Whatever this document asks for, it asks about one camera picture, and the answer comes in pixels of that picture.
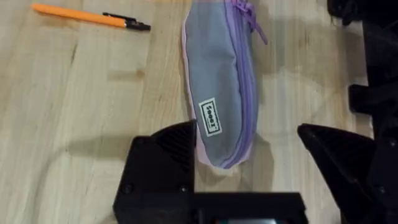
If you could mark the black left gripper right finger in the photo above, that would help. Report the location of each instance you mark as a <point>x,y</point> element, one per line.
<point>348,161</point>

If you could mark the orange pen with black clip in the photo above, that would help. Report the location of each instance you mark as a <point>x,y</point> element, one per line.
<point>90,17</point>

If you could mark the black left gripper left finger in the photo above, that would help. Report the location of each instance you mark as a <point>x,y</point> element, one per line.
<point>158,174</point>

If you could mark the grey and purple zip bag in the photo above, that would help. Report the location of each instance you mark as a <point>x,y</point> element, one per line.
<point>217,81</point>

